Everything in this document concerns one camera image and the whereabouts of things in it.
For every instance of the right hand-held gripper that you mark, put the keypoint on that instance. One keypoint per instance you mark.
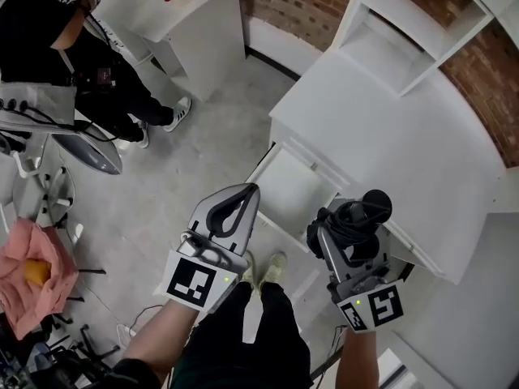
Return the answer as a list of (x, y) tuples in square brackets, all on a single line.
[(379, 304)]

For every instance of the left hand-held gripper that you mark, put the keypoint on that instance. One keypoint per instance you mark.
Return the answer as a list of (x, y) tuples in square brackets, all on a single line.
[(190, 280)]

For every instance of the black umbrella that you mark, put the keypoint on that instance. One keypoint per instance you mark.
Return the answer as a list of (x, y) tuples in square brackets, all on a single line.
[(357, 225)]

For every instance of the white drawer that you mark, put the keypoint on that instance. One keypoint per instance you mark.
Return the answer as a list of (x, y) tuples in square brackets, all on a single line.
[(294, 189)]

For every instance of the person's left forearm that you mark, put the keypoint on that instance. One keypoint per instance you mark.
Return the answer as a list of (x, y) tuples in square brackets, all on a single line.
[(162, 334)]

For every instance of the person's right forearm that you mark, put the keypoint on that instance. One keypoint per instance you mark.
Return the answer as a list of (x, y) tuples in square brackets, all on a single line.
[(359, 359)]

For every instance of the person's left shoe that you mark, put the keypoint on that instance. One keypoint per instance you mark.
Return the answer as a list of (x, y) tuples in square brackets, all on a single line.
[(250, 274)]

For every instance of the person's right shoe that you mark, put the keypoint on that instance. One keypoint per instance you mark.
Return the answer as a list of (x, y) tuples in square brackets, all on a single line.
[(273, 268)]

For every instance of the white desk cabinet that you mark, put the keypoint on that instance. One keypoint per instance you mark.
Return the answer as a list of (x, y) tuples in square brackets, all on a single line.
[(389, 136)]

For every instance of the person's black trousers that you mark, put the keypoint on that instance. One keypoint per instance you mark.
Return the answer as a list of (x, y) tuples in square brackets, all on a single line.
[(243, 338)]

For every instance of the white tall cabinet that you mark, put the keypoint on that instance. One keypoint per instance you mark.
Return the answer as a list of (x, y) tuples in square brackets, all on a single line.
[(198, 31)]

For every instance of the white chair base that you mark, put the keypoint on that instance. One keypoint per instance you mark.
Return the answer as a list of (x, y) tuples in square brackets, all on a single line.
[(42, 193)]

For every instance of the black chair base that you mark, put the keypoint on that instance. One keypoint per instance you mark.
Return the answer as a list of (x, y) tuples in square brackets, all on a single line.
[(87, 349)]

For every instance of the yellow object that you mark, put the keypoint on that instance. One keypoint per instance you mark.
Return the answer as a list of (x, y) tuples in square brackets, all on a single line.
[(37, 273)]

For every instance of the white power strip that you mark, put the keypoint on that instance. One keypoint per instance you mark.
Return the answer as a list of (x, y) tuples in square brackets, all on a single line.
[(115, 39)]

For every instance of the pink cloth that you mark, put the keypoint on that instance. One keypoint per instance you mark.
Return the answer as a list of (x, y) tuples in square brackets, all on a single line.
[(28, 302)]

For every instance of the white shelf unit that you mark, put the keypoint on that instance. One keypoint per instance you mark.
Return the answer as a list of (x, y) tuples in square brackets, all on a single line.
[(405, 35)]

